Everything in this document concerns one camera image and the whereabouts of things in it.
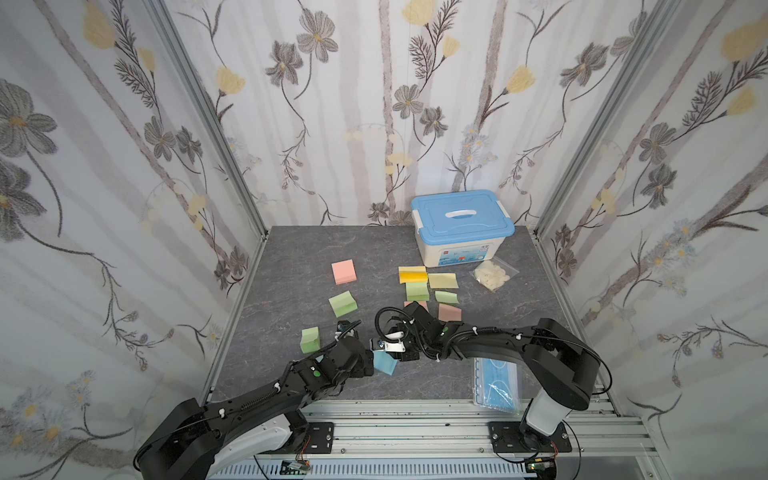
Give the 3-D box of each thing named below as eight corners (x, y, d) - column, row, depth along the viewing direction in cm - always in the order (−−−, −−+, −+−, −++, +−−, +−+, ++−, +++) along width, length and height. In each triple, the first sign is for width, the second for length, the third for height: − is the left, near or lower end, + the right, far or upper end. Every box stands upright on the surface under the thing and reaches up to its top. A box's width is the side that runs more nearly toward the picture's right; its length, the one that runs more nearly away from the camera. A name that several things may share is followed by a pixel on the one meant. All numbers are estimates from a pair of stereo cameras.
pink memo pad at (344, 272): (335, 285, 107) (334, 280, 104) (332, 268, 112) (331, 263, 109) (358, 281, 108) (357, 275, 105) (354, 264, 113) (353, 258, 110)
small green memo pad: (304, 354, 90) (300, 349, 87) (302, 337, 94) (298, 331, 91) (321, 349, 91) (319, 344, 88) (318, 332, 95) (316, 326, 92)
